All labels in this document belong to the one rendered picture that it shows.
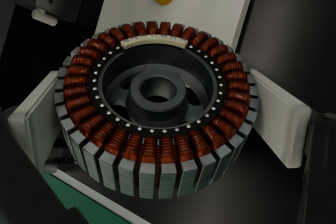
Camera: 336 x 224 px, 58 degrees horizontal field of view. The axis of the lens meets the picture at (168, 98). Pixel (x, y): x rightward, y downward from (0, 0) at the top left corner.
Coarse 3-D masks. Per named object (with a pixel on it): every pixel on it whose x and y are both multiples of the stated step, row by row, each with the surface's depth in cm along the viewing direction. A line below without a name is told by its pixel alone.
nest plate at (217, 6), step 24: (120, 0) 30; (144, 0) 29; (192, 0) 26; (216, 0) 25; (240, 0) 24; (120, 24) 30; (144, 24) 28; (192, 24) 26; (216, 24) 24; (240, 24) 24
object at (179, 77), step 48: (96, 48) 18; (144, 48) 19; (192, 48) 19; (96, 96) 16; (144, 96) 19; (240, 96) 16; (96, 144) 14; (144, 144) 14; (192, 144) 14; (240, 144) 15; (144, 192) 15
